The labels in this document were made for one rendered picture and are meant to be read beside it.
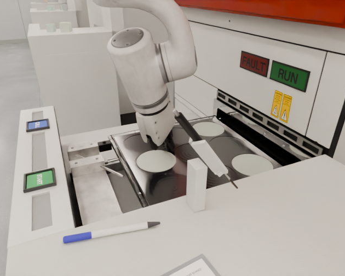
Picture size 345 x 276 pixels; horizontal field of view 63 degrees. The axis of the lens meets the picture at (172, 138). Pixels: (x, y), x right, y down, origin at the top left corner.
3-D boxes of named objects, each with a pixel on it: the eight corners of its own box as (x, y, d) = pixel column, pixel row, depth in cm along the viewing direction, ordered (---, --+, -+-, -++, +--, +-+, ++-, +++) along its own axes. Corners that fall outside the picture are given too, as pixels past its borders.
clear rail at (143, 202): (111, 137, 83) (111, 133, 83) (157, 224, 53) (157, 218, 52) (107, 138, 83) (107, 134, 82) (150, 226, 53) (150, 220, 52)
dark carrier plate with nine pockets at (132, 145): (214, 119, 94) (214, 117, 94) (290, 174, 66) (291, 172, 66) (114, 138, 82) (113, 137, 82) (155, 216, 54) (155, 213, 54)
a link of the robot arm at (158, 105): (142, 75, 64) (146, 85, 66) (121, 102, 60) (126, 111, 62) (174, 80, 60) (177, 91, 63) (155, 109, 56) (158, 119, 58)
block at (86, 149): (97, 148, 80) (96, 139, 78) (99, 154, 77) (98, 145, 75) (67, 154, 77) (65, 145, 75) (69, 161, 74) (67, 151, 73)
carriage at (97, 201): (98, 156, 82) (96, 147, 80) (134, 251, 52) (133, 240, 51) (69, 162, 79) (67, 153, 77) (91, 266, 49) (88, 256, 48)
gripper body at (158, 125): (148, 81, 66) (159, 114, 74) (124, 111, 61) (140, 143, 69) (176, 86, 62) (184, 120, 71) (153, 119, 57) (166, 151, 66)
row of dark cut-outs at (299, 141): (218, 96, 98) (218, 89, 97) (321, 157, 63) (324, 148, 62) (216, 96, 98) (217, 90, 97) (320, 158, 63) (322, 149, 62)
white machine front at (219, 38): (179, 96, 134) (180, 4, 115) (318, 201, 69) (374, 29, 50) (173, 97, 133) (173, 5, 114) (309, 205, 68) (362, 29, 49)
